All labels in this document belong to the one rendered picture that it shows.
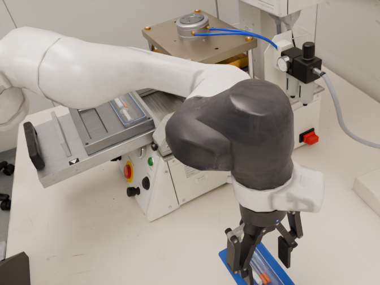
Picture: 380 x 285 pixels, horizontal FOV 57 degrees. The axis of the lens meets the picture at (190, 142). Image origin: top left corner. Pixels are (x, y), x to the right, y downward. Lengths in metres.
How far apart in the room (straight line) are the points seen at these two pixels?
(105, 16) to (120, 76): 1.71
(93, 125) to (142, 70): 0.32
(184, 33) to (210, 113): 0.43
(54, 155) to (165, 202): 0.28
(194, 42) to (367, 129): 0.58
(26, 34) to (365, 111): 0.97
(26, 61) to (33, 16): 1.67
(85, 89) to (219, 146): 0.23
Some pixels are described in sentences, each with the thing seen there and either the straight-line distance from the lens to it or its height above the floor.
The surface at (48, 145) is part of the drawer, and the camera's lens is 0.90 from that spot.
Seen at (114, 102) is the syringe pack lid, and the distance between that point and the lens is 0.90.
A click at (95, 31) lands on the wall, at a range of 2.30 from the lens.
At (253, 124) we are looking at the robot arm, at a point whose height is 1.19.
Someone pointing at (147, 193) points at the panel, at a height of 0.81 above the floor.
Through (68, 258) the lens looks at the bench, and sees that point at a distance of 0.94.
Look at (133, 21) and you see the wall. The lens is 2.32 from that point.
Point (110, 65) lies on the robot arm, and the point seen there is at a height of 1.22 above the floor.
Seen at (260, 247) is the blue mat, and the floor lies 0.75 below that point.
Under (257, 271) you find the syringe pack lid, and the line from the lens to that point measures 0.78.
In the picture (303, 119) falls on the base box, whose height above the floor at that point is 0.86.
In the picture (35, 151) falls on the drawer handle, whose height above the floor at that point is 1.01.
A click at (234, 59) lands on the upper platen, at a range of 0.86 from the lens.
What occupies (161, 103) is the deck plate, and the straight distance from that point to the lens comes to 0.98.
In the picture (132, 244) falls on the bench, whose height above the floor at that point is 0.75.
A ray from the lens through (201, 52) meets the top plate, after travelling 0.80.
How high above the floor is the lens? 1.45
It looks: 39 degrees down
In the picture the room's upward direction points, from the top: 12 degrees counter-clockwise
